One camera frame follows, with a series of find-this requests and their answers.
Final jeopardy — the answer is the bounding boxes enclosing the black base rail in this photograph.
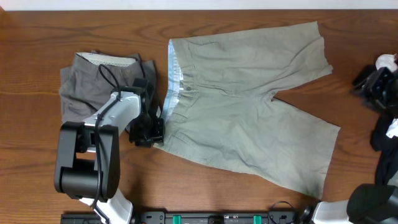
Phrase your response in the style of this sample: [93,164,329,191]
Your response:
[60,210,307,224]

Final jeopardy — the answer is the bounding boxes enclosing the white garment in pile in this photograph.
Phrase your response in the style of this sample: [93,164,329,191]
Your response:
[376,54,397,138]

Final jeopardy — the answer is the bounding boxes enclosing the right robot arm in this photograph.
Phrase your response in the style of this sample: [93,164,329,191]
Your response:
[298,63,397,224]

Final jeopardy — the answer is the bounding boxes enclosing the light khaki green pants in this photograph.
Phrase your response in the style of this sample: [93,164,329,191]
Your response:
[159,22,340,198]

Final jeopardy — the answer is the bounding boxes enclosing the folded dark grey shorts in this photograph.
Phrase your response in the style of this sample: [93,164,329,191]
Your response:
[59,52,157,123]

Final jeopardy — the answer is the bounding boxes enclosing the black garment in pile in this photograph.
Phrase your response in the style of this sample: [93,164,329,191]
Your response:
[371,114,397,185]

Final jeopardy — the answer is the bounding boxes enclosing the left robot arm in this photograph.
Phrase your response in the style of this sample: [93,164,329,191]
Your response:
[55,78,164,223]

